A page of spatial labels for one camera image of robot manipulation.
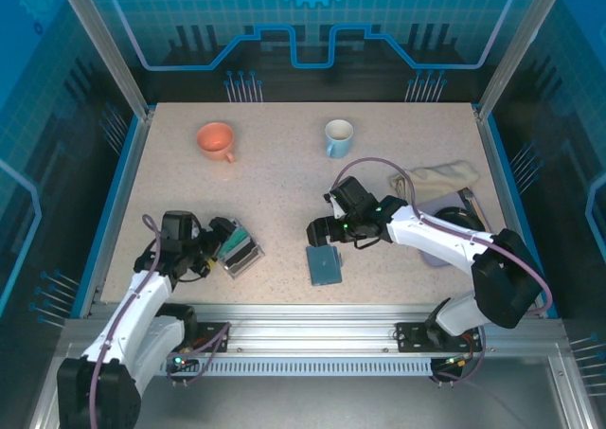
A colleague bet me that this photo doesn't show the beige folded cloth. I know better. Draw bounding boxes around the beige folded cloth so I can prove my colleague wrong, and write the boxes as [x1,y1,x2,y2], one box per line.
[389,160,480,208]

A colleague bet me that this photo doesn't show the wooden handled spoon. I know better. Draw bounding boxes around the wooden handled spoon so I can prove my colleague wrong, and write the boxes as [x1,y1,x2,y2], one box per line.
[459,188,484,226]

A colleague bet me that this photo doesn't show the aluminium frame post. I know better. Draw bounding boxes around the aluminium frame post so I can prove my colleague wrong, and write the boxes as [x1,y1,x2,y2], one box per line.
[475,0,572,120]
[51,0,155,120]

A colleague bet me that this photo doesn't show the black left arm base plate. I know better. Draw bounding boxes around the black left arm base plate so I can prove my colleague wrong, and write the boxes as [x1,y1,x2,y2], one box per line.
[188,322,232,354]

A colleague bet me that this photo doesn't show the light blue mug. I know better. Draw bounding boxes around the light blue mug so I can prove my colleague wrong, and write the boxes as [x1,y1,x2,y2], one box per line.
[324,118,355,159]

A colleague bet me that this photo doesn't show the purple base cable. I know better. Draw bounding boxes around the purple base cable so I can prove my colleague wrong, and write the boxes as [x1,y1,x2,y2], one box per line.
[428,324,489,386]
[168,323,233,387]

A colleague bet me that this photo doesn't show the aluminium table side rail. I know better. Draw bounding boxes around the aluminium table side rail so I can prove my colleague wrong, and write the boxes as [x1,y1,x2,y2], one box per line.
[472,109,561,319]
[75,109,155,319]

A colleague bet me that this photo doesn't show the lavender placemat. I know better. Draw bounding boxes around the lavender placemat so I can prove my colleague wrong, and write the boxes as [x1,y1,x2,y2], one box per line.
[416,189,489,270]

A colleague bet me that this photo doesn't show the slotted grey cable duct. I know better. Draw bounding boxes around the slotted grey cable duct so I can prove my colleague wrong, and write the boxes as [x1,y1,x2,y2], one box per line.
[160,357,435,378]

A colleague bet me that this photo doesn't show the aluminium right table side rail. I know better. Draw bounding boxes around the aluminium right table side rail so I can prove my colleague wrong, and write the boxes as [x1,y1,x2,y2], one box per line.
[472,109,561,319]

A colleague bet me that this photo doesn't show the black round plate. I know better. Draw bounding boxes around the black round plate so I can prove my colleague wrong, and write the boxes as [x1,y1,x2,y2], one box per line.
[433,206,488,234]

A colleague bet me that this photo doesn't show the orange ceramic cup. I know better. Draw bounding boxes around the orange ceramic cup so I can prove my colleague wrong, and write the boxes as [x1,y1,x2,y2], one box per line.
[196,121,237,164]

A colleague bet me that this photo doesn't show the small board with green light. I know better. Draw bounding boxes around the small board with green light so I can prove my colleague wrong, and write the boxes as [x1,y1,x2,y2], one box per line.
[165,352,200,374]

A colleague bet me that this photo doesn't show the black credit card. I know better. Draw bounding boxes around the black credit card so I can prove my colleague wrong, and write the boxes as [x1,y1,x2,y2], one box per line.
[225,247,257,270]

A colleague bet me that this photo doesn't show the wooden chopstick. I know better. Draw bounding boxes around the wooden chopstick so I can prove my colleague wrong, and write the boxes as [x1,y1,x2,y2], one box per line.
[472,199,490,231]

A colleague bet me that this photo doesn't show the aluminium right frame post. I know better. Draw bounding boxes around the aluminium right frame post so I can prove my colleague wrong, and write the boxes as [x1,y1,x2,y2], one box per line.
[475,0,572,120]

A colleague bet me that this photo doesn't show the small board with orange connector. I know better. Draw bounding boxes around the small board with orange connector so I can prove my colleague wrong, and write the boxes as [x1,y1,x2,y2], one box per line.
[433,352,474,371]

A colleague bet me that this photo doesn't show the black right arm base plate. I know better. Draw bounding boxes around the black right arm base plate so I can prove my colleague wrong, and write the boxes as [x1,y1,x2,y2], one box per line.
[395,321,487,354]

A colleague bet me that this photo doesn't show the aluminium mounting rail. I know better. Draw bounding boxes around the aluminium mounting rail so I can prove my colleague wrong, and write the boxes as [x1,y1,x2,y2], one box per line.
[61,303,567,354]

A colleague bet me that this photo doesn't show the blue card holder wallet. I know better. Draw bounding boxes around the blue card holder wallet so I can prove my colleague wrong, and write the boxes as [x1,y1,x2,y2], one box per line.
[305,244,345,287]

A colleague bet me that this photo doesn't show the green credit card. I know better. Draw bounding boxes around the green credit card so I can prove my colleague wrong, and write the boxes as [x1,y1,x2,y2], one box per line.
[222,227,250,256]

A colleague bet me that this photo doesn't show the aluminium left frame post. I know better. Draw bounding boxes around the aluminium left frame post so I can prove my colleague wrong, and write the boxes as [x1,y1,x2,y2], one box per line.
[51,0,155,120]

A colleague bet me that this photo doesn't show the aluminium left table side rail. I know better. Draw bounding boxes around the aluminium left table side rail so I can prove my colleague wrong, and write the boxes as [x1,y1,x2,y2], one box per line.
[75,109,155,319]

